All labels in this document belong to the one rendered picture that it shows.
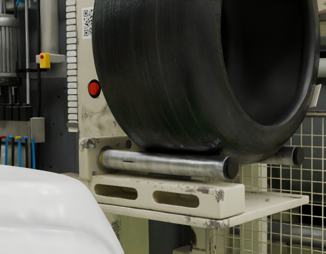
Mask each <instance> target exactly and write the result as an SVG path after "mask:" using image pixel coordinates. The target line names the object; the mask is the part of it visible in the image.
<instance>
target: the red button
mask: <svg viewBox="0 0 326 254"><path fill-rule="evenodd" d="M89 92H90V94H92V95H96V94H98V92H99V86H98V84H97V83H91V84H90V86H89Z"/></svg>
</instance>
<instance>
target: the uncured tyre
mask: <svg viewBox="0 0 326 254"><path fill-rule="evenodd" d="M91 40H92V52H93V59H94V65H95V70H96V74H97V77H98V80H99V84H100V86H101V89H102V92H103V95H104V97H105V100H106V102H107V104H108V107H109V109H110V111H111V113H112V114H113V116H114V118H115V120H116V121H117V123H118V124H119V126H120V127H121V128H122V130H123V131H124V132H125V133H126V135H127V136H128V137H129V138H130V139H131V140H132V141H133V142H134V143H136V144H137V145H138V146H139V147H141V148H142V149H144V150H145V151H151V152H167V153H184V154H197V155H213V156H229V157H234V158H236V160H237V162H238V165H239V166H245V165H249V164H253V163H257V162H261V161H263V160H266V159H267V158H269V157H271V156H272V155H274V154H275V153H276V152H277V151H278V150H279V149H280V148H281V147H282V146H283V145H284V144H285V143H286V142H287V141H288V140H289V139H290V138H291V136H292V135H293V134H294V133H295V132H296V131H297V129H298V128H299V127H300V125H301V123H302V122H303V120H304V118H305V116H306V114H307V111H308V109H309V106H310V104H311V101H312V97H313V94H314V90H315V85H316V81H317V75H318V68H319V58H320V22H319V12H318V5H317V0H95V1H94V7H93V14H92V25H91Z"/></svg>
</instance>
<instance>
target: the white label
mask: <svg viewBox="0 0 326 254"><path fill-rule="evenodd" d="M320 88H321V84H319V85H316V86H315V90H314V94H313V97H312V101H311V104H310V106H309V108H311V107H315V106H316V103H317V99H318V96H319V92H320Z"/></svg>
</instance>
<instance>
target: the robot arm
mask: <svg viewBox="0 0 326 254"><path fill-rule="evenodd" d="M0 254H124V251H123V249H122V247H121V245H120V243H119V241H118V239H117V237H116V235H115V233H114V231H113V229H112V227H111V225H110V223H109V221H108V220H107V218H106V216H105V214H104V213H103V211H102V209H101V208H100V206H99V204H98V203H97V201H96V200H95V198H94V196H93V195H92V193H91V192H90V190H89V189H88V188H87V187H86V185H84V184H83V183H82V182H80V181H79V180H77V179H74V178H72V177H69V176H66V175H62V174H58V173H53V172H48V171H42V170H36V169H30V168H23V167H16V166H7V165H0Z"/></svg>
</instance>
